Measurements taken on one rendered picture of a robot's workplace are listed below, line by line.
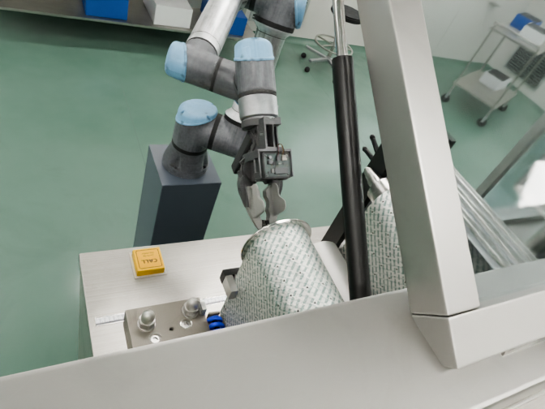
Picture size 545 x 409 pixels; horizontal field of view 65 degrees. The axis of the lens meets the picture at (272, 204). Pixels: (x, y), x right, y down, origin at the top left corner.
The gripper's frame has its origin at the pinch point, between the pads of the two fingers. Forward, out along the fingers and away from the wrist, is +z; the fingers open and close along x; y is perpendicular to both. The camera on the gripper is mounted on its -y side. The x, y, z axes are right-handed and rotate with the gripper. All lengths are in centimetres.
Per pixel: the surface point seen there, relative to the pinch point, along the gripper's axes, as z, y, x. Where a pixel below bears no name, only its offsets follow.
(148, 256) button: 6.2, -38.9, -14.4
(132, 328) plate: 18.4, -15.0, -23.6
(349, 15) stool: -177, -231, 227
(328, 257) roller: 7.9, 2.9, 12.7
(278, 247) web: 4.1, 8.6, -1.8
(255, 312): 15.9, 3.0, -4.7
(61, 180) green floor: -30, -189, -26
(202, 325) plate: 20.4, -13.3, -9.7
